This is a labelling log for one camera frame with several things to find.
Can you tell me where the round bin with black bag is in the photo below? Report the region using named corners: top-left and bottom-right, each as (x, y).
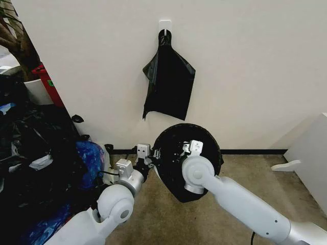
top-left (152, 122), bottom-right (224, 204)

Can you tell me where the blue patterned bag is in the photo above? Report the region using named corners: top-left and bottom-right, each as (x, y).
top-left (27, 140), bottom-right (106, 245)

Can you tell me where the hanging black garbage bag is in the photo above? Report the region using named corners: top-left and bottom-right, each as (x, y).
top-left (142, 29), bottom-right (197, 121)

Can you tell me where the pile of black garbage bags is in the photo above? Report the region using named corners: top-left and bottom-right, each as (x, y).
top-left (0, 73), bottom-right (88, 230)

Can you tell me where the black baseboard strip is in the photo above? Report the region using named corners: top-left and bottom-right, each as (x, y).
top-left (109, 149), bottom-right (288, 156)

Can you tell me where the white furniture foot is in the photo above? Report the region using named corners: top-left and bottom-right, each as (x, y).
top-left (270, 159), bottom-right (302, 172)

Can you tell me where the red container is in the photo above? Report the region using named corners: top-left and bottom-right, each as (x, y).
top-left (31, 64), bottom-right (70, 113)

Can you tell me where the white cabinet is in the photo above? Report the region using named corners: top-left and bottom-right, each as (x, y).
top-left (283, 112), bottom-right (327, 203)

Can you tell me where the white plant pot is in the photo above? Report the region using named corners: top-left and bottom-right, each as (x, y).
top-left (24, 78), bottom-right (55, 106)

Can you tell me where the brown plant trunk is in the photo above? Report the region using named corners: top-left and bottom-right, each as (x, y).
top-left (0, 0), bottom-right (39, 77)

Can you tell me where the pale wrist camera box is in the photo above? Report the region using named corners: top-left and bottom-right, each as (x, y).
top-left (136, 143), bottom-right (150, 157)

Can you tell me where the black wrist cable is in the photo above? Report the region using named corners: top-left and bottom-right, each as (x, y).
top-left (96, 170), bottom-right (121, 180)

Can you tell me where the white wall hook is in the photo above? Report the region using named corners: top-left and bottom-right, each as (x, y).
top-left (158, 18), bottom-right (172, 36)

